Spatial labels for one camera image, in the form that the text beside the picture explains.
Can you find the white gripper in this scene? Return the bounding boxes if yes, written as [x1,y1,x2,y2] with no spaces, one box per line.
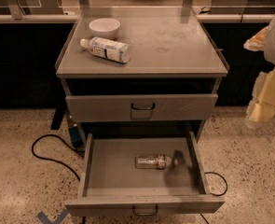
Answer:
[245,68,275,129]

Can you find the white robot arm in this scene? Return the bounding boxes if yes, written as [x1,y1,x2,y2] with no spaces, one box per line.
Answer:
[243,18,275,129]

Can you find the grey drawer cabinet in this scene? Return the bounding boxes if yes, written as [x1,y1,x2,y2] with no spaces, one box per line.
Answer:
[57,7,227,139]

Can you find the grey top drawer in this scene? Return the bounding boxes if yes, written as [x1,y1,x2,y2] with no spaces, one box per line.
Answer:
[66,94,217,122]

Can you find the white labelled bottle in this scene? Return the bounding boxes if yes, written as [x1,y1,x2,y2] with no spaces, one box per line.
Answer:
[80,36,131,63]

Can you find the grey open middle drawer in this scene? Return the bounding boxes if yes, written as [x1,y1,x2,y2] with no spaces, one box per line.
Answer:
[65,133,225,217]

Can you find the white bowl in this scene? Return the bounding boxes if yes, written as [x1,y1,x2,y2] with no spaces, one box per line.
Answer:
[89,18,120,39]

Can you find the blue power adapter box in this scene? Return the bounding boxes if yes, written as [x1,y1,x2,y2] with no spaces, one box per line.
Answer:
[67,116,83,147]

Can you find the blue tape cross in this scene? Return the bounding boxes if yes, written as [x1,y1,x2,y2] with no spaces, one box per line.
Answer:
[36,209,70,224]

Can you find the black cable right floor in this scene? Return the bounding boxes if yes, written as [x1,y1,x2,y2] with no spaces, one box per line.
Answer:
[199,171,228,224]

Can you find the black floor cable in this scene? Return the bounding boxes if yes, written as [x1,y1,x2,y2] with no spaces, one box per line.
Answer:
[31,133,86,182]

